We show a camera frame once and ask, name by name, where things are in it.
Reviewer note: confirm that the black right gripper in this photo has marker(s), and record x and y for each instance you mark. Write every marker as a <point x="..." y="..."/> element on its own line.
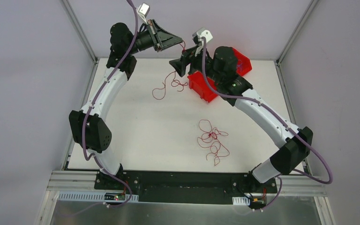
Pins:
<point x="187" y="62"/>

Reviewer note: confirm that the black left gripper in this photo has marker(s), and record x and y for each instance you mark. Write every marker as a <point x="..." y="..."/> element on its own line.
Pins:
<point x="156" y="35"/>

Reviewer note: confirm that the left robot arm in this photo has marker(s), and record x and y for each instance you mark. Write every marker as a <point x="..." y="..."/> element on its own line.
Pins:
<point x="88" y="125"/>

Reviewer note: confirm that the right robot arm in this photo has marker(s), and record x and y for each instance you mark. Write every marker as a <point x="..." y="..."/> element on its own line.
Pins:
<point x="293" y="143"/>

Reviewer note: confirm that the red plastic bin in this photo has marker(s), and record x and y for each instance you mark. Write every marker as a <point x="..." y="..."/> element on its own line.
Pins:
<point x="224" y="73"/>

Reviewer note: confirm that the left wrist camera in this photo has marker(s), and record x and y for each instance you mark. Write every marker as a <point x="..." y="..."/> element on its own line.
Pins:
<point x="142" y="11"/>

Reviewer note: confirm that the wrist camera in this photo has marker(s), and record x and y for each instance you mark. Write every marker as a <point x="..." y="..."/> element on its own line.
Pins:
<point x="198" y="36"/>
<point x="142" y="11"/>

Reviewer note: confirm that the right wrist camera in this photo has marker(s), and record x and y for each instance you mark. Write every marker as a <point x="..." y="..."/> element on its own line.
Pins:
<point x="198" y="36"/>

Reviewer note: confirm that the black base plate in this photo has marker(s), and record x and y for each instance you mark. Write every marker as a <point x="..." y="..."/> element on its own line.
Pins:
<point x="185" y="187"/>

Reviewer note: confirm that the aluminium frame rail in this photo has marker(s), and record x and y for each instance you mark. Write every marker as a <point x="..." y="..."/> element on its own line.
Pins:
<point x="289" y="185"/>

